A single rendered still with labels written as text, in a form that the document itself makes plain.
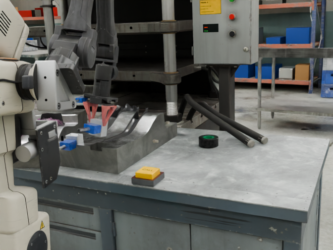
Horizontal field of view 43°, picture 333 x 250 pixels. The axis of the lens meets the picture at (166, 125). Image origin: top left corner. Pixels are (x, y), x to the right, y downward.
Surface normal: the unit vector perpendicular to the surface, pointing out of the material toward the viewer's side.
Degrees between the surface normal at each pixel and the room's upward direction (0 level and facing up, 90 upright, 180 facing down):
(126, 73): 90
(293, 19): 90
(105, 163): 90
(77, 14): 70
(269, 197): 0
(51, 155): 90
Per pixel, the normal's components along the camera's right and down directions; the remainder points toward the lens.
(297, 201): -0.04, -0.97
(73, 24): -0.07, -0.09
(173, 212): -0.43, 0.24
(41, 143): 0.97, 0.02
